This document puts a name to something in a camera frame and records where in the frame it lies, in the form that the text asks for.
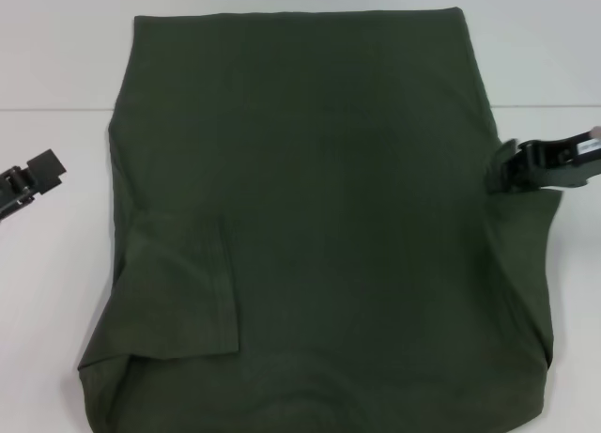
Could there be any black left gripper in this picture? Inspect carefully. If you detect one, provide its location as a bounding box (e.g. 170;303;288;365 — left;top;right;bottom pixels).
0;147;68;224

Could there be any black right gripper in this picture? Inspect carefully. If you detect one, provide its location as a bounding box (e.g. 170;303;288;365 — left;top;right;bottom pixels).
504;128;601;191

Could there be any dark green t-shirt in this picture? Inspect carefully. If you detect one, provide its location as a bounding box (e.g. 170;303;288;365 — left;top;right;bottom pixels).
77;6;564;433

